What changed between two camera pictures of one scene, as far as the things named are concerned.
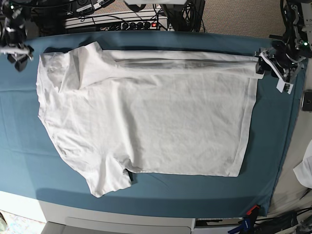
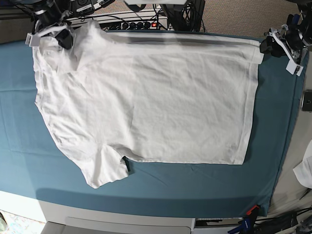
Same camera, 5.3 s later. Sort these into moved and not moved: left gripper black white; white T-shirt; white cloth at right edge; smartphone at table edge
Moved: white T-shirt; left gripper black white
Not moved: white cloth at right edge; smartphone at table edge
